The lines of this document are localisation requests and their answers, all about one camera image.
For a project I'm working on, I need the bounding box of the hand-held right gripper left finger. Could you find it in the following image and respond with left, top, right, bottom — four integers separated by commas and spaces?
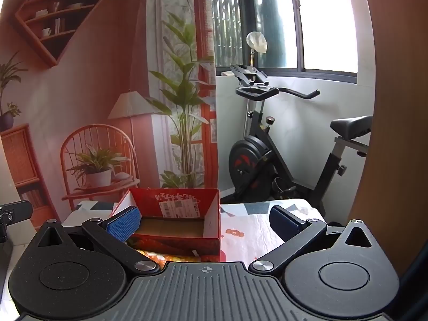
36, 205, 160, 276

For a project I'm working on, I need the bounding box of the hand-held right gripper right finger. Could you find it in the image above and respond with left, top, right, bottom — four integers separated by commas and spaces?
249, 205, 372, 276

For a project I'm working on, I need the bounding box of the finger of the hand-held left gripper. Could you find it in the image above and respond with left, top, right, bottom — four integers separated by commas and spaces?
0, 201, 33, 225

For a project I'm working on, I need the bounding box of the orange floral cloth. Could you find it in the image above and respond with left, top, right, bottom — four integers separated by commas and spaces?
135, 248, 175, 264

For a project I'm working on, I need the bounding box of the red cardboard box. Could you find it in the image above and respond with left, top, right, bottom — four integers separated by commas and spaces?
110, 188, 221, 263

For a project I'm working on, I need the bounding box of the printed blanket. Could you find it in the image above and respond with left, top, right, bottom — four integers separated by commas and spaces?
63, 198, 327, 263

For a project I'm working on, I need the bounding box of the black exercise bike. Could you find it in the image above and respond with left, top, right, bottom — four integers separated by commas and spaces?
221, 64, 373, 222

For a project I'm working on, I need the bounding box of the brown wooden panel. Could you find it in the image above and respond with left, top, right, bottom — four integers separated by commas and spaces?
348, 0, 428, 275

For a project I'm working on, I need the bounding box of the white covered pole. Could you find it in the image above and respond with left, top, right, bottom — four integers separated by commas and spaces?
246, 32, 269, 70

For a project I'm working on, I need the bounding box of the dark framed window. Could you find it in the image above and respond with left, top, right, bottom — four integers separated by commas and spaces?
211, 0, 361, 84

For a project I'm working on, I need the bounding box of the printed room wall poster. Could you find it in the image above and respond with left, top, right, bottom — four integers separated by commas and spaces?
0, 0, 219, 230

